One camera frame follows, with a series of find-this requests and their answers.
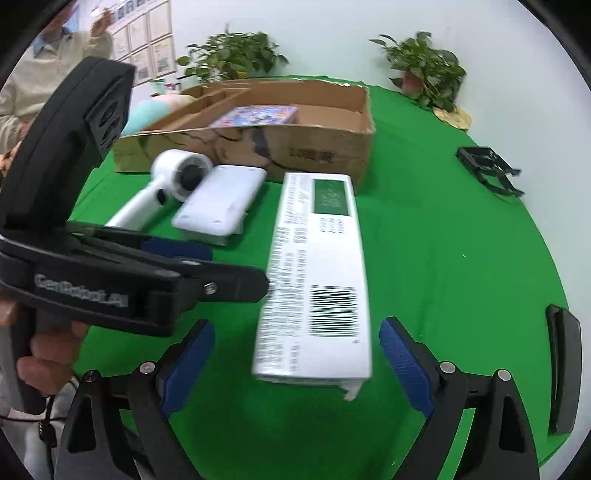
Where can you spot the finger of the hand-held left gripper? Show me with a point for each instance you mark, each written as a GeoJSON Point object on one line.
{"type": "Point", "coordinates": [175, 249]}
{"type": "Point", "coordinates": [231, 284]}

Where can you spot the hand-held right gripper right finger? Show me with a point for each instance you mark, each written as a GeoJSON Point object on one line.
{"type": "Point", "coordinates": [406, 364]}

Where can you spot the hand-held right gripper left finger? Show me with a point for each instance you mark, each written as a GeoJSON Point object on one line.
{"type": "Point", "coordinates": [189, 369]}

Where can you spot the white box with barcode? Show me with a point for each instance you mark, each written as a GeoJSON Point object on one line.
{"type": "Point", "coordinates": [318, 258]}

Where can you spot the pink pig plush toy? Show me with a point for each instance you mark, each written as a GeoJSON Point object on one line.
{"type": "Point", "coordinates": [147, 113]}

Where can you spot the colorful printed toy box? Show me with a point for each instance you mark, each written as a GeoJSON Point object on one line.
{"type": "Point", "coordinates": [254, 115]}

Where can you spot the large cardboard box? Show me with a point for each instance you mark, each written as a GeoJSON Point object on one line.
{"type": "Point", "coordinates": [323, 147]}

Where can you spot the person's left forearm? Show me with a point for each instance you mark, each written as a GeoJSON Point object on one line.
{"type": "Point", "coordinates": [18, 443]}

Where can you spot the person's left hand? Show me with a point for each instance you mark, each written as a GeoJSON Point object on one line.
{"type": "Point", "coordinates": [55, 355]}

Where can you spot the white flat rounded device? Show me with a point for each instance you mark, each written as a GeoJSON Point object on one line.
{"type": "Point", "coordinates": [221, 198]}

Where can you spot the white hair dryer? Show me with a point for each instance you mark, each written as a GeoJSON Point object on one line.
{"type": "Point", "coordinates": [171, 168]}

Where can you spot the black oblong plastic object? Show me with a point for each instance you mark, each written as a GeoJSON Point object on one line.
{"type": "Point", "coordinates": [565, 369]}

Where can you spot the group of framed certificates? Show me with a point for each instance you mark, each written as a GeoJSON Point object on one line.
{"type": "Point", "coordinates": [147, 41]}

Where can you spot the bushy potted green plant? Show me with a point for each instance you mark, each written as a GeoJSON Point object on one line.
{"type": "Point", "coordinates": [231, 55]}

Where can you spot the yellow mat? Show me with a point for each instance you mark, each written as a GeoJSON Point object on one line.
{"type": "Point", "coordinates": [455, 117]}

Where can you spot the green plant in brown pot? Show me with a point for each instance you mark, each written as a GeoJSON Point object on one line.
{"type": "Point", "coordinates": [425, 69]}

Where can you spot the black plastic frame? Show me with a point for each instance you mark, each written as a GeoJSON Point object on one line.
{"type": "Point", "coordinates": [480, 161]}

